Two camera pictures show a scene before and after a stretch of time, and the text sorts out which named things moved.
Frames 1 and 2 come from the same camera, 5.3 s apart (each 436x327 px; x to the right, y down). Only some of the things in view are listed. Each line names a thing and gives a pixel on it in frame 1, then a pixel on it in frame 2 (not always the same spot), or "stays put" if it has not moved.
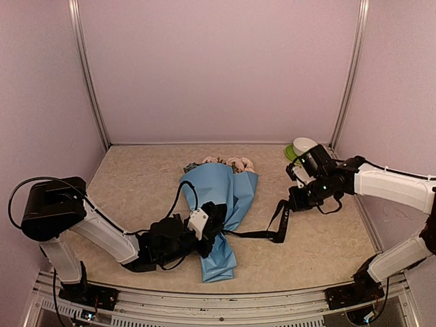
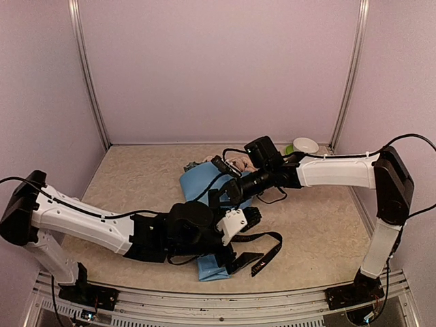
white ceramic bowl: [302, 144] stays put
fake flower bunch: [239, 165] stays put
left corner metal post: [80, 43] stays put
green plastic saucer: [290, 152] stays put
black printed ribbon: [278, 236] -> [248, 237]
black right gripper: [298, 205] -> [234, 191]
